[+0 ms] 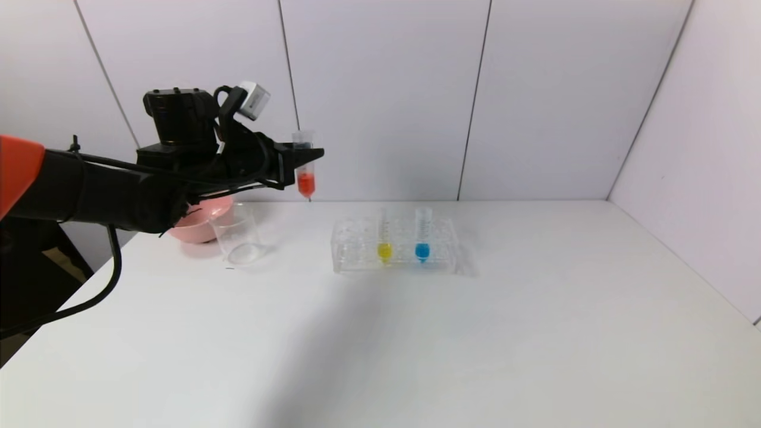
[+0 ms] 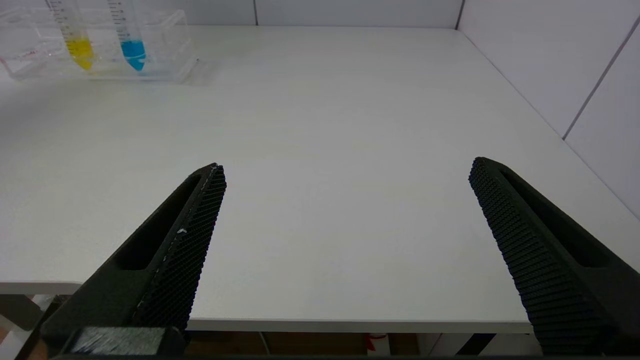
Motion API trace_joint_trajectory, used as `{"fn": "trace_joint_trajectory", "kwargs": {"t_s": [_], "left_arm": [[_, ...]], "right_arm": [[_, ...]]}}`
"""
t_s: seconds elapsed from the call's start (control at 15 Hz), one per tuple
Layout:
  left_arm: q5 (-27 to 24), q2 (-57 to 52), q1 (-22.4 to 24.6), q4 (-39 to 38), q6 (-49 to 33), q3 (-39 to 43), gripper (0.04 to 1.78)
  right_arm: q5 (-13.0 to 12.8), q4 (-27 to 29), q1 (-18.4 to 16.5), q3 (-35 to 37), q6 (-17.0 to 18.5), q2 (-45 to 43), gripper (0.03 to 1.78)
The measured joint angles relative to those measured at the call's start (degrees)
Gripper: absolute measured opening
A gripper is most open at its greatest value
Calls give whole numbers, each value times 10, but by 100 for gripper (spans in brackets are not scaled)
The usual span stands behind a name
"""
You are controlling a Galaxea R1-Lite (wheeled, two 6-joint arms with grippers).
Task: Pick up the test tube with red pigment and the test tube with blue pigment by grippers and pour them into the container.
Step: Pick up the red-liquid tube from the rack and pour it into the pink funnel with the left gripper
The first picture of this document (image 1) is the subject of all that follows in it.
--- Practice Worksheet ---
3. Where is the clear acrylic test tube rack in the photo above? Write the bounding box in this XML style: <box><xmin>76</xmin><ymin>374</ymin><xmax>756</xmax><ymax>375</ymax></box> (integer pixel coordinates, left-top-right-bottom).
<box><xmin>331</xmin><ymin>214</ymin><xmax>462</xmax><ymax>275</ymax></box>

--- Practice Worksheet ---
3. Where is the clear glass beaker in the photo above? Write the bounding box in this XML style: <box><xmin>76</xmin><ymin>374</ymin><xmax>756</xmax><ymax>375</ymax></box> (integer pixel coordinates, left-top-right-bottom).
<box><xmin>209</xmin><ymin>203</ymin><xmax>264</xmax><ymax>266</ymax></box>

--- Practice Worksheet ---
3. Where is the test tube with red pigment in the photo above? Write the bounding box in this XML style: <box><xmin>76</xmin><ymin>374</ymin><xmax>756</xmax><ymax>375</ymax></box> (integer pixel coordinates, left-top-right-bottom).
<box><xmin>292</xmin><ymin>130</ymin><xmax>316</xmax><ymax>201</ymax></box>

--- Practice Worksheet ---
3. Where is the test tube with yellow pigment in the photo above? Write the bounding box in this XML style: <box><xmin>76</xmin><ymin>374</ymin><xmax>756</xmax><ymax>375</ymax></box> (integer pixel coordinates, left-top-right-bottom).
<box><xmin>377</xmin><ymin>207</ymin><xmax>394</xmax><ymax>266</ymax></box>

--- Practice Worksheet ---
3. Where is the brown cardboard box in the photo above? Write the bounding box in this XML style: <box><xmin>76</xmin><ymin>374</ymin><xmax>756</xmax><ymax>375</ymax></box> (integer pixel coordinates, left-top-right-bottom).
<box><xmin>43</xmin><ymin>246</ymin><xmax>91</xmax><ymax>281</ymax></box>

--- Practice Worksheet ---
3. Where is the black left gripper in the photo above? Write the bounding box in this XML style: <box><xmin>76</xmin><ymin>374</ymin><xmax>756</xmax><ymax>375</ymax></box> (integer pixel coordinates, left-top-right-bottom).
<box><xmin>228</xmin><ymin>128</ymin><xmax>325</xmax><ymax>191</ymax></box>

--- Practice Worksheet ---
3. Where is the pink bowl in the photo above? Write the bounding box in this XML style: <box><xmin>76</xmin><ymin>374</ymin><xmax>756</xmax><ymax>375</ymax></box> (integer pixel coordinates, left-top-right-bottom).
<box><xmin>168</xmin><ymin>196</ymin><xmax>234</xmax><ymax>244</ymax></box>

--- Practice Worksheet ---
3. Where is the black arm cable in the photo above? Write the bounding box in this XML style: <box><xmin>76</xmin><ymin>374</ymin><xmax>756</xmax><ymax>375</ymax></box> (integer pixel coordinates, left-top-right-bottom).
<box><xmin>0</xmin><ymin>225</ymin><xmax>123</xmax><ymax>339</ymax></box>

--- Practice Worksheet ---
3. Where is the test tube with blue pigment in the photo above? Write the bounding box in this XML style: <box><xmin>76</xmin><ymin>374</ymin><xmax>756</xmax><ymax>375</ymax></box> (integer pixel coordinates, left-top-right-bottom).
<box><xmin>414</xmin><ymin>207</ymin><xmax>431</xmax><ymax>264</ymax></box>

